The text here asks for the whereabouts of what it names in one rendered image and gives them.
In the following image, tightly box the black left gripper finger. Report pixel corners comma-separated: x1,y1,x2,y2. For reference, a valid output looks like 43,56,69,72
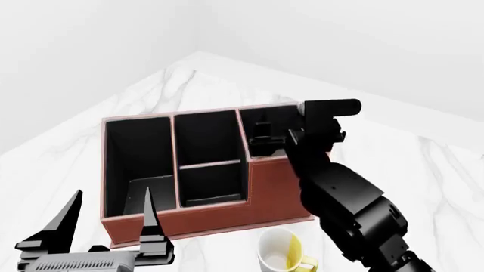
138,186,175,258
14,189,84,259

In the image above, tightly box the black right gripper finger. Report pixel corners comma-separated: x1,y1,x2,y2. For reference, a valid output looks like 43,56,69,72
253,110,274,138
248,136,287,146

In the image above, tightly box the brown leather caddy black interior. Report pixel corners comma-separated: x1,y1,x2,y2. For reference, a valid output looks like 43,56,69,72
100,101,334,249

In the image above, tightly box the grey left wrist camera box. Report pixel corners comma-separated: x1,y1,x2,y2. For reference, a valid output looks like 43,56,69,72
27,249,136,272

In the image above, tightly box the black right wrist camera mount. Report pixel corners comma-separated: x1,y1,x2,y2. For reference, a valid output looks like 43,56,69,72
297,97,362,118

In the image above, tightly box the white mug yellow handle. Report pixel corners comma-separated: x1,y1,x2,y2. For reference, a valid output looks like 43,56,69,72
257,227,320,272

